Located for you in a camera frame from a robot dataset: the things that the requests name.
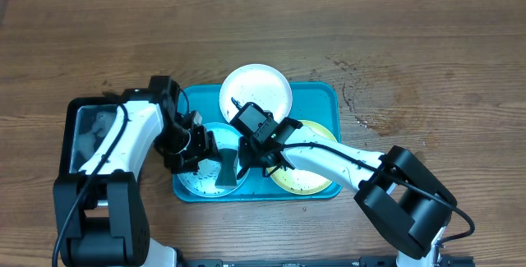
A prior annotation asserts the white plate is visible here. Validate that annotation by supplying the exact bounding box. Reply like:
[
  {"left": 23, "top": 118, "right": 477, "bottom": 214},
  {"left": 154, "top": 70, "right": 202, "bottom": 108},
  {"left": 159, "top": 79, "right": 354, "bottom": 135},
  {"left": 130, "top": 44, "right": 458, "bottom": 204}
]
[{"left": 219, "top": 64, "right": 293, "bottom": 122}]

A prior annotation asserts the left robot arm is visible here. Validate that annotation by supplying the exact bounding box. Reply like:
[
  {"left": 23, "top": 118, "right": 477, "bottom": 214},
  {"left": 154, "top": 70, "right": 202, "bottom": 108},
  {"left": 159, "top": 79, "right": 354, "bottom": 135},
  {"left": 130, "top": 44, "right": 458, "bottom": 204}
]
[{"left": 52, "top": 76, "right": 220, "bottom": 266}]

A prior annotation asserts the yellow-green plate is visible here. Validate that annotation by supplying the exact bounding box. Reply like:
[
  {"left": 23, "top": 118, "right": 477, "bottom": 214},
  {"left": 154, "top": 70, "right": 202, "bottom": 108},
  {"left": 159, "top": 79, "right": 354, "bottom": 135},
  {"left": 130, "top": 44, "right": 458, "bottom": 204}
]
[{"left": 265, "top": 119, "right": 339, "bottom": 196}]

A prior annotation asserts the green scouring sponge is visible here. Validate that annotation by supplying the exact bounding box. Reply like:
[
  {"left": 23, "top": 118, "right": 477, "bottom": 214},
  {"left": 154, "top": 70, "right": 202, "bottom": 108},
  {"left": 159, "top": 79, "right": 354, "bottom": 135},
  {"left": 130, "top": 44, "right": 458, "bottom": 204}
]
[{"left": 215, "top": 149, "right": 238, "bottom": 189}]

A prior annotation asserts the light blue plate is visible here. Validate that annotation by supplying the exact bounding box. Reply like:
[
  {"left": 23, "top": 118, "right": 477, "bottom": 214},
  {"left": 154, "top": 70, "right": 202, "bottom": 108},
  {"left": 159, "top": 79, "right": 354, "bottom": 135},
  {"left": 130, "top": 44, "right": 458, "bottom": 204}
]
[{"left": 173, "top": 122, "right": 247, "bottom": 202}]

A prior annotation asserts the black plastic water tray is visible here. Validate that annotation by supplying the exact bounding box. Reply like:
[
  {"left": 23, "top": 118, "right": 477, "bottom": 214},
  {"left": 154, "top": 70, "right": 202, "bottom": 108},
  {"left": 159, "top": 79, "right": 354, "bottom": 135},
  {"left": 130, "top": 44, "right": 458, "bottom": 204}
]
[{"left": 57, "top": 94, "right": 145, "bottom": 177}]

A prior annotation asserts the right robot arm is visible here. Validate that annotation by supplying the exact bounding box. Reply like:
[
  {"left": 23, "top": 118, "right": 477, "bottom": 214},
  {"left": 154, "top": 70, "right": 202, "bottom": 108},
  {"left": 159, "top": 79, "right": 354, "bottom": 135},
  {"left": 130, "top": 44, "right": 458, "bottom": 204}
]
[{"left": 230, "top": 102, "right": 457, "bottom": 266}]

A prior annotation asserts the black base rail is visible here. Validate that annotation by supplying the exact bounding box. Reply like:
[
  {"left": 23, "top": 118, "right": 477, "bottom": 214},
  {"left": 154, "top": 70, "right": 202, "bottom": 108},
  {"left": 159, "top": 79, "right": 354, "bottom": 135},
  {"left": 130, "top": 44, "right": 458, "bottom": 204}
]
[{"left": 180, "top": 254, "right": 477, "bottom": 267}]

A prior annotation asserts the teal plastic serving tray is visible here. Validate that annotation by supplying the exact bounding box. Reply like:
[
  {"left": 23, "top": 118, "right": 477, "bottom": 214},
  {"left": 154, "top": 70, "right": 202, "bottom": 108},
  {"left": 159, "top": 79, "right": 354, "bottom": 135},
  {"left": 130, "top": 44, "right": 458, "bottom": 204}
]
[{"left": 173, "top": 81, "right": 342, "bottom": 203}]

